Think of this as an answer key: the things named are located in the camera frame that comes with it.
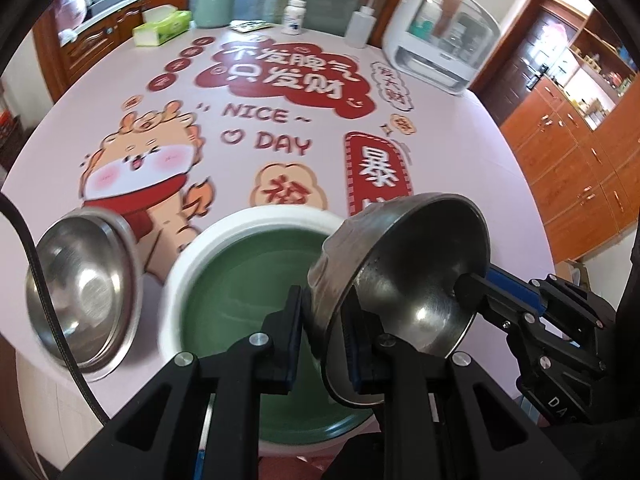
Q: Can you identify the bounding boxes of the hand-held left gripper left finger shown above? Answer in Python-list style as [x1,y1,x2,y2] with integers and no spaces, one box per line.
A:
[60,285,307,480]

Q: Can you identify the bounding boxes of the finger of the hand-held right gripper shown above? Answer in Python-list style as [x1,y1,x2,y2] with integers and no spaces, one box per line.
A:
[487,265,547,312]
[454,272,532,334]

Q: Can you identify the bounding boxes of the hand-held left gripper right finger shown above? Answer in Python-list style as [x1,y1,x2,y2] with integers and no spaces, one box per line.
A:
[341,295,583,480]

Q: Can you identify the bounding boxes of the green plate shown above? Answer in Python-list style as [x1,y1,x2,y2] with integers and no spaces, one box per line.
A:
[190,227,373,443]

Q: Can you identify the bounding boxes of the large dull steel bowl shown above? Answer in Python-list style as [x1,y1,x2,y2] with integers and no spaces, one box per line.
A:
[306,192,492,407]

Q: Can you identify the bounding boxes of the white paper plate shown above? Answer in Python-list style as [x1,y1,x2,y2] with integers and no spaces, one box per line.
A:
[159,208,381,448]

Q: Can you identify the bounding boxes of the shiny steel bowl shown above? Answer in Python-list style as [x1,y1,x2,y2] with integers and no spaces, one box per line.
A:
[25,208,144,373]

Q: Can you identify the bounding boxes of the red cloth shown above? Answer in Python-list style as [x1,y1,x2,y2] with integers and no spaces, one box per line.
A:
[257,452,346,480]

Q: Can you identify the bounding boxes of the wooden drawer cabinet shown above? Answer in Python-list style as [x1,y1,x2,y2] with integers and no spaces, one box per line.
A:
[500,75,640,261]

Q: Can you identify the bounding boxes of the wooden shelf unit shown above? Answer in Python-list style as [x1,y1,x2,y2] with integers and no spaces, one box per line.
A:
[565,7,640,133]

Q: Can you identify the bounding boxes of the white sterilizer cabinet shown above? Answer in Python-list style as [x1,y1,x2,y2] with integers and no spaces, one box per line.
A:
[382,0,501,96]

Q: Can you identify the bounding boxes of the dark wooden door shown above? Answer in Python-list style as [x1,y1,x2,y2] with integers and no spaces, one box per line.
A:
[517,2,588,91]

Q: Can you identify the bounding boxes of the teal liquid bottle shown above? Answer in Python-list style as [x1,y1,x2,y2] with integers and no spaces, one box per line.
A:
[416,0,446,41]

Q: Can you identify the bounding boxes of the clear squeeze bottle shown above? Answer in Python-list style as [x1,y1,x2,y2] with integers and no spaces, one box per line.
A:
[346,0,377,50]

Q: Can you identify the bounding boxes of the white pill bottle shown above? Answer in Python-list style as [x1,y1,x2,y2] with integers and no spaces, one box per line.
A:
[283,0,307,36]

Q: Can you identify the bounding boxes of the green tissue box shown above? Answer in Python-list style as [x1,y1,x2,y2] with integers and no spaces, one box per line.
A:
[132,6,193,47]

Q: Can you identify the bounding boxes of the teal canister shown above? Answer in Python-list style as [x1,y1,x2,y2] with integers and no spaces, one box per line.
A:
[194,0,236,29]

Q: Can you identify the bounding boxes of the wooden kitchen cabinet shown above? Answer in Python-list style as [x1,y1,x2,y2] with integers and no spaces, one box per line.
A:
[32,0,193,101]

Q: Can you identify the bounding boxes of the black cable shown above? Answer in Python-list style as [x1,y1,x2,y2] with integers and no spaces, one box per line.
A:
[0,192,108,426]

